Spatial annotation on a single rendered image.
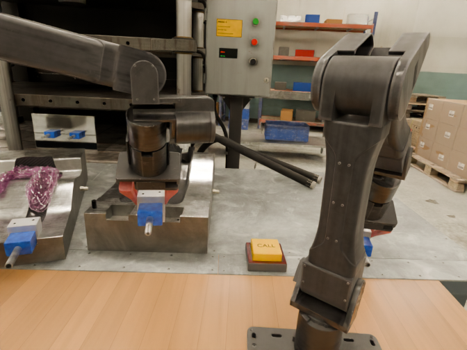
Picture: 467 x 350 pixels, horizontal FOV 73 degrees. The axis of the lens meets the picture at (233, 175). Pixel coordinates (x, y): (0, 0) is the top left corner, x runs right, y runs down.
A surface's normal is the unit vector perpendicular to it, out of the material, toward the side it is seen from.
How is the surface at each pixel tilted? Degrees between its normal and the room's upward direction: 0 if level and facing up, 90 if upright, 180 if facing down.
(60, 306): 0
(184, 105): 91
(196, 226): 90
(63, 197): 29
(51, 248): 90
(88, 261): 0
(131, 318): 0
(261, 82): 90
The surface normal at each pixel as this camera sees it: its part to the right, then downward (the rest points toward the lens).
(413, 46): -0.18, -0.78
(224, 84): 0.03, 0.33
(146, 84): 0.26, 0.33
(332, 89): -0.60, 0.30
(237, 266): 0.05, -0.94
